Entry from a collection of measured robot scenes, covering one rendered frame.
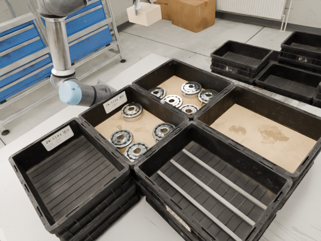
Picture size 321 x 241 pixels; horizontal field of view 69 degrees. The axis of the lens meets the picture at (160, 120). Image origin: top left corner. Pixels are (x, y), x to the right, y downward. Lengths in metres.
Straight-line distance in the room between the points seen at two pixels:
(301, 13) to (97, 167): 3.38
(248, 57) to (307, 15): 1.74
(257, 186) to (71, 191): 0.66
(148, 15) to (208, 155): 0.86
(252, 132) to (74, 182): 0.73
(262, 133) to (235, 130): 0.10
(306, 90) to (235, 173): 1.32
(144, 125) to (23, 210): 0.61
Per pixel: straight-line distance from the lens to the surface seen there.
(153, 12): 1.45
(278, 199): 0.75
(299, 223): 1.00
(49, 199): 0.98
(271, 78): 2.16
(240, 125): 1.04
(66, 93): 1.24
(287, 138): 1.03
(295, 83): 2.14
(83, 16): 2.94
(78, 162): 1.03
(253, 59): 2.18
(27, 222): 1.15
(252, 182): 0.88
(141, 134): 1.03
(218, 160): 0.92
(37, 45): 2.75
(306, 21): 3.84
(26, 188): 0.94
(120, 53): 3.29
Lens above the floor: 1.57
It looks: 43 degrees down
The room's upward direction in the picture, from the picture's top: 10 degrees counter-clockwise
